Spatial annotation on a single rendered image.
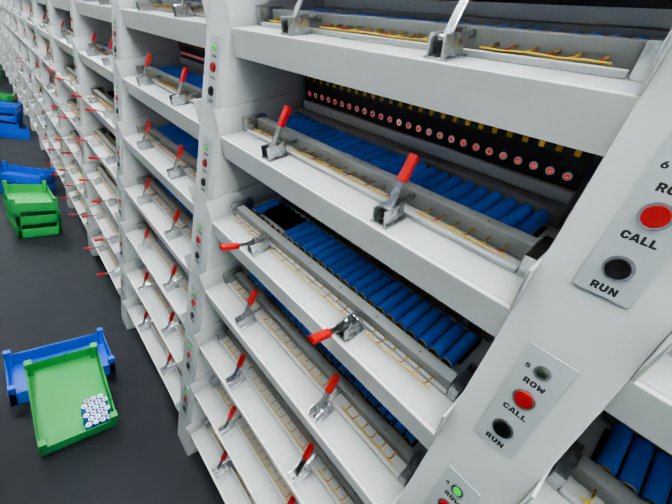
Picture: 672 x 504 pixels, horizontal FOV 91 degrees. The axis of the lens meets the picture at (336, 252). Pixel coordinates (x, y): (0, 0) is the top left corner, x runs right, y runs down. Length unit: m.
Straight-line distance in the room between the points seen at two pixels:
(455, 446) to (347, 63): 0.48
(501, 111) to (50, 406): 1.51
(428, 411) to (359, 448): 0.20
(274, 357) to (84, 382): 0.97
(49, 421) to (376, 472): 1.16
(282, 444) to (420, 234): 0.58
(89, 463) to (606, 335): 1.38
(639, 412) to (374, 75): 0.41
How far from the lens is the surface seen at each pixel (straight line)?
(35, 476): 1.46
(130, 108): 1.42
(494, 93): 0.37
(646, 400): 0.37
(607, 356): 0.35
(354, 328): 0.51
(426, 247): 0.40
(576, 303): 0.34
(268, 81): 0.78
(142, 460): 1.41
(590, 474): 0.49
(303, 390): 0.68
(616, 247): 0.33
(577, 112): 0.34
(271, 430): 0.85
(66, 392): 1.56
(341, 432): 0.64
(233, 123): 0.75
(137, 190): 1.44
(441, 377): 0.48
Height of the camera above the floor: 1.20
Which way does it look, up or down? 25 degrees down
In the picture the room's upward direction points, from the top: 16 degrees clockwise
